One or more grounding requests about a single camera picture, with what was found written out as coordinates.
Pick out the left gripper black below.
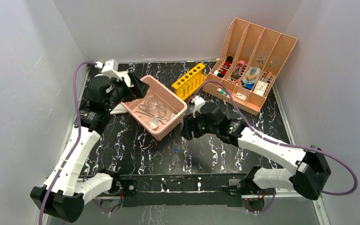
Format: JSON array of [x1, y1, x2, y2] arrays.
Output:
[[105, 72, 149, 111]]

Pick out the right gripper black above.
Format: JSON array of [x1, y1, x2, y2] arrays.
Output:
[[180, 111, 218, 141]]

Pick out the metal wire tongs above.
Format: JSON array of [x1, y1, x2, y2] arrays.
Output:
[[135, 104, 169, 125]]

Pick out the clear glass bottle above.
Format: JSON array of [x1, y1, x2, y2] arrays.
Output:
[[157, 103, 167, 118]]

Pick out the pink plastic bin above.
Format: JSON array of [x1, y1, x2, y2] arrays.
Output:
[[122, 75, 188, 141]]

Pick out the blue cap tube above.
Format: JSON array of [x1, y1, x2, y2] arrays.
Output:
[[171, 148, 178, 167]]

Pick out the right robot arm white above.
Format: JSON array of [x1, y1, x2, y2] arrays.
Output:
[[180, 102, 331, 200]]

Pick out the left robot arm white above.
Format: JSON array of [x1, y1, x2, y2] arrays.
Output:
[[30, 72, 150, 223]]

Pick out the white bin lid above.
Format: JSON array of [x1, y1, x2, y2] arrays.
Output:
[[109, 71, 136, 115]]

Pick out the green white tube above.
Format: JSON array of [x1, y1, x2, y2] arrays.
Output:
[[217, 88, 228, 96]]

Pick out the yellow test tube rack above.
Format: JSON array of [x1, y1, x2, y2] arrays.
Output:
[[172, 63, 206, 101]]

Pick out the white label box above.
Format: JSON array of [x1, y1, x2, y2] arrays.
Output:
[[253, 81, 269, 97]]

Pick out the red black bottle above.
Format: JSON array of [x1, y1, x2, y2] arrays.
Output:
[[223, 55, 233, 70]]

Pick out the pink desk organizer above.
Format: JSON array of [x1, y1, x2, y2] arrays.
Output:
[[203, 18, 298, 115]]

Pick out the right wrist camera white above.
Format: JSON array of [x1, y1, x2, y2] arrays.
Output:
[[191, 95, 206, 118]]

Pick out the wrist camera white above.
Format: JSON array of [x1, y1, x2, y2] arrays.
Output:
[[94, 59, 119, 79], [191, 95, 206, 118]]

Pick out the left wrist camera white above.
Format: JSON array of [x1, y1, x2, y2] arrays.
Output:
[[94, 59, 119, 79]]

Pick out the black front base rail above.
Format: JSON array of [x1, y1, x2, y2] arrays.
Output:
[[119, 173, 251, 207]]

